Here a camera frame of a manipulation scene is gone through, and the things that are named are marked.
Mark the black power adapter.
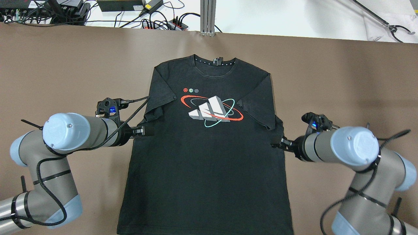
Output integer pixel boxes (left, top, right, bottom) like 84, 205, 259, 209
144, 0, 163, 11

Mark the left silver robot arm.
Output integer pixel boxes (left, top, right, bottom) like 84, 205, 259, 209
1, 113, 152, 235

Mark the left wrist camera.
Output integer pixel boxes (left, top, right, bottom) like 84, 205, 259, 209
95, 98, 121, 118

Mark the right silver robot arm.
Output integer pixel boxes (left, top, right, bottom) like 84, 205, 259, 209
271, 127, 417, 235

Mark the black printed t-shirt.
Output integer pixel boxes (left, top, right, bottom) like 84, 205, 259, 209
117, 55, 294, 235

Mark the aluminium frame post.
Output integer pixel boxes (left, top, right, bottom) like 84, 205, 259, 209
200, 0, 216, 37

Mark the power strip with plugs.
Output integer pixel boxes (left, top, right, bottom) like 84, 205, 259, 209
137, 19, 189, 31

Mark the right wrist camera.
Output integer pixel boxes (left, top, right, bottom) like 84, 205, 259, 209
301, 112, 333, 135

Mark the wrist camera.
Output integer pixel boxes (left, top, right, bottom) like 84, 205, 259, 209
95, 98, 121, 118
301, 112, 333, 135

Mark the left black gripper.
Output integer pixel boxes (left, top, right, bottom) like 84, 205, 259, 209
118, 126, 145, 146

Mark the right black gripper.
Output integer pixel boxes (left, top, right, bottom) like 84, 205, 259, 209
271, 136, 305, 161

